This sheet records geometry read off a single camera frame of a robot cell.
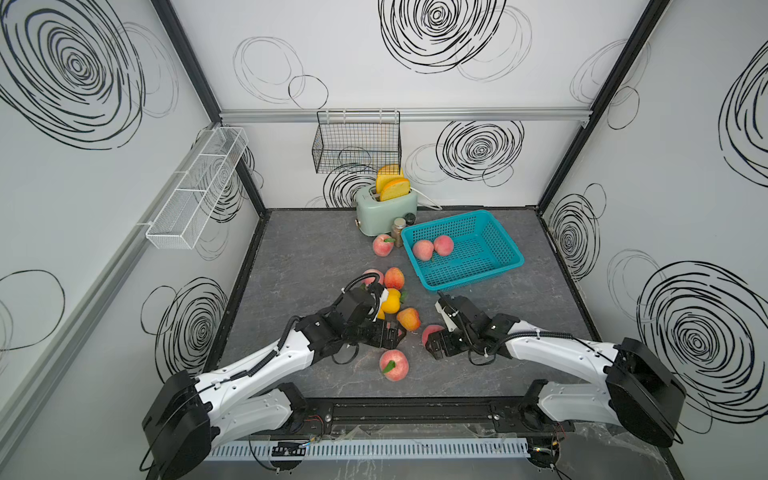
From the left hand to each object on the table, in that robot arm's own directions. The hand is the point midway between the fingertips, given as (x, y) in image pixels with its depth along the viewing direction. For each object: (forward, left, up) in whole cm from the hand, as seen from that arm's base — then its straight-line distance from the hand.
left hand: (393, 331), depth 77 cm
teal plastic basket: (+37, -32, -10) cm, 50 cm away
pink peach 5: (+3, -10, -5) cm, 12 cm away
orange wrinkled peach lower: (+6, -5, -6) cm, 10 cm away
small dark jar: (+41, -5, -1) cm, 42 cm away
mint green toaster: (+42, +7, -2) cm, 43 cm away
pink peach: (+33, +4, -6) cm, 33 cm away
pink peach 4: (+3, +5, +20) cm, 21 cm away
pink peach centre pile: (-2, -1, +3) cm, 4 cm away
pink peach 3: (+33, -17, -5) cm, 38 cm away
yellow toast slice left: (+50, +3, +11) cm, 52 cm away
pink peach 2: (+31, -10, -6) cm, 34 cm away
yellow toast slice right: (+46, +1, +9) cm, 47 cm away
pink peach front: (-8, -2, -5) cm, 10 cm away
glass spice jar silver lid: (+38, -1, -1) cm, 38 cm away
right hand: (0, -13, -9) cm, 16 cm away
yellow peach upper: (+11, 0, -6) cm, 13 cm away
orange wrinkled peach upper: (+20, 0, -6) cm, 21 cm away
